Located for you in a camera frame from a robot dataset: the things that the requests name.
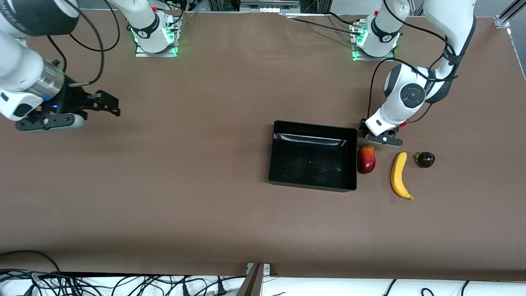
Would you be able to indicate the black plastic box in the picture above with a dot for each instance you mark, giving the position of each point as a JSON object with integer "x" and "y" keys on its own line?
{"x": 312, "y": 164}

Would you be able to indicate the yellow banana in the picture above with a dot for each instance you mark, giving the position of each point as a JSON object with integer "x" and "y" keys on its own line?
{"x": 397, "y": 172}

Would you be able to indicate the red yellow mango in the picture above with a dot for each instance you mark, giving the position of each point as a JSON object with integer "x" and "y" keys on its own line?
{"x": 366, "y": 159}

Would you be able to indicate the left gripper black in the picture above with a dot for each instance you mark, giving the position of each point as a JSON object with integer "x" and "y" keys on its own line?
{"x": 363, "y": 126}

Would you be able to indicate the aluminium profile rail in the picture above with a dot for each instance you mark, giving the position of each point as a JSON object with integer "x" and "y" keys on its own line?
{"x": 502, "y": 21}

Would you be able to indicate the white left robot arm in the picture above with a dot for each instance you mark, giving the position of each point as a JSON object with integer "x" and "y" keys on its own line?
{"x": 398, "y": 82}

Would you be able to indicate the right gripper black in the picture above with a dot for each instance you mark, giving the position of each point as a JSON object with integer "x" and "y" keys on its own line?
{"x": 73, "y": 98}

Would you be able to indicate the dark purple eggplant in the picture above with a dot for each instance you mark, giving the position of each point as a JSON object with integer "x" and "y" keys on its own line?
{"x": 426, "y": 160}

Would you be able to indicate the grey camera pole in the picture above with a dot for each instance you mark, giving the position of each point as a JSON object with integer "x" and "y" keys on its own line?
{"x": 251, "y": 285}

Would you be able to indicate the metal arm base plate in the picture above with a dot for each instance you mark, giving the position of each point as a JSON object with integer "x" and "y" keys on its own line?
{"x": 164, "y": 54}
{"x": 386, "y": 59}

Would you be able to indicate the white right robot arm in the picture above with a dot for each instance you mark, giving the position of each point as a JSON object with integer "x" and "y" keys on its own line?
{"x": 20, "y": 65}

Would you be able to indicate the grey metal crossbar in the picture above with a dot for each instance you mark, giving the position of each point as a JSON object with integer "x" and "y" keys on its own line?
{"x": 263, "y": 4}

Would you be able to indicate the brown table cover sheet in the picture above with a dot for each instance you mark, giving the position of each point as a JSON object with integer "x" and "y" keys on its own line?
{"x": 263, "y": 230}

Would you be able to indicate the metal pole bracket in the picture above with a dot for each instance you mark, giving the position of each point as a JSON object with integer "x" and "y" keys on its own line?
{"x": 267, "y": 269}

